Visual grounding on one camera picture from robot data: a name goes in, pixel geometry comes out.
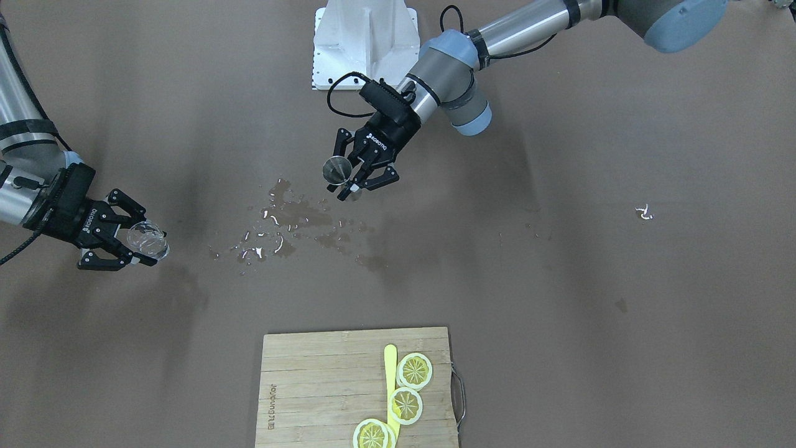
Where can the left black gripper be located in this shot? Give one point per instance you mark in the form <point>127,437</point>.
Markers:
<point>393,132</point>

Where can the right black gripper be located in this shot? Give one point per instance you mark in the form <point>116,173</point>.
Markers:
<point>69,210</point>

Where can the steel jigger measuring cup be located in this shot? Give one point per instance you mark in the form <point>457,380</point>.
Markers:
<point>337,172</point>

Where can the clear glass cup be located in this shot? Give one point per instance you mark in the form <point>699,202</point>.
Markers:
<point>149,239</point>

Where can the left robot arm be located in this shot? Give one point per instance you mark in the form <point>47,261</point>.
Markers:
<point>444,77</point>

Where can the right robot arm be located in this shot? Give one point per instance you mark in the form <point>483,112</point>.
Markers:
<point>45,184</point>

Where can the yellow plastic knife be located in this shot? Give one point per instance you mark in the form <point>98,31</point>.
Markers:
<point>390,363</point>

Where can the wooden cutting board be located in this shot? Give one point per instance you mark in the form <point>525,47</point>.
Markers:
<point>317,386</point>

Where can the middle lemon slice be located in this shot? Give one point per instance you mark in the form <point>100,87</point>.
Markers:
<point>404,406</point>

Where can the far lemon slice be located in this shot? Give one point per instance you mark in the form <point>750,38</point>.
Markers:
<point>373,433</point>

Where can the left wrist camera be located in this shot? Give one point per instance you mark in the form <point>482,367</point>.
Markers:
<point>387,101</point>

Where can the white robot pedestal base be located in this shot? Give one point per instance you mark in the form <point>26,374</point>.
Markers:
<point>379,39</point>

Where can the lemon slice near handle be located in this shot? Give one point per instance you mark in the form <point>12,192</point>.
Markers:
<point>414,371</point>

